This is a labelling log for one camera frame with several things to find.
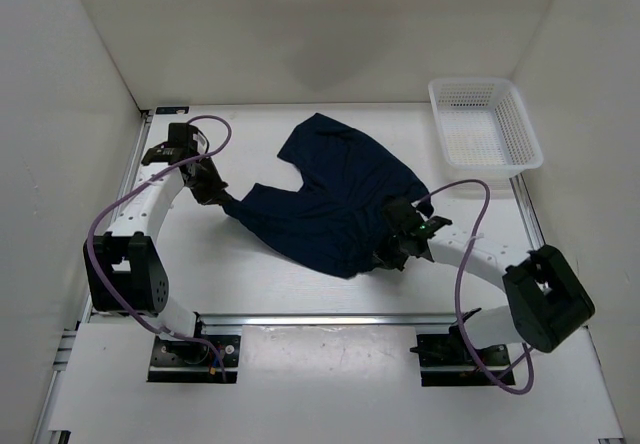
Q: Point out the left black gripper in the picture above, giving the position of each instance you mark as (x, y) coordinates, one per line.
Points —
(212, 195)

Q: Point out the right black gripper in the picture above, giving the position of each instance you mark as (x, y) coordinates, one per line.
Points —
(386, 258)

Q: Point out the navy blue shorts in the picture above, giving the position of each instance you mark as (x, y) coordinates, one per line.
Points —
(334, 223)

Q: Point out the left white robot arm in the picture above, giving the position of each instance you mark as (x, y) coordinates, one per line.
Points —
(125, 274)

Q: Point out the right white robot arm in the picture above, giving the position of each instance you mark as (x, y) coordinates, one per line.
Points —
(546, 302)

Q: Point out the white perforated plastic basket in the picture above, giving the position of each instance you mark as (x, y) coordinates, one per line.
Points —
(483, 128)

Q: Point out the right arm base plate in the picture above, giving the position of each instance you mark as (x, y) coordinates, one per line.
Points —
(444, 360)

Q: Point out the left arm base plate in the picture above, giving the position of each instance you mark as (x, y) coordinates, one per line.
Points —
(180, 362)

